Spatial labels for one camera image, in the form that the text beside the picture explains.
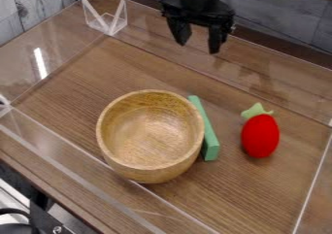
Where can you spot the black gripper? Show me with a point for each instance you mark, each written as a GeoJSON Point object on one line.
{"type": "Point", "coordinates": [216, 16]}

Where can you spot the red felt strawberry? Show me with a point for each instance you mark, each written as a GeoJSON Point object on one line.
{"type": "Point", "coordinates": [260, 133]}

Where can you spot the black metal bracket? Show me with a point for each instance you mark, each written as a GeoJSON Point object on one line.
{"type": "Point", "coordinates": [44, 223]}

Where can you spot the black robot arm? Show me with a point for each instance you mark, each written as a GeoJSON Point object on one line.
{"type": "Point", "coordinates": [197, 5]}

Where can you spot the wooden bowl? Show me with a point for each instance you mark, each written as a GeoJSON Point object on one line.
{"type": "Point", "coordinates": [149, 133]}

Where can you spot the green rectangular block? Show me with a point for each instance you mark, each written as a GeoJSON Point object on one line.
{"type": "Point", "coordinates": [210, 145]}

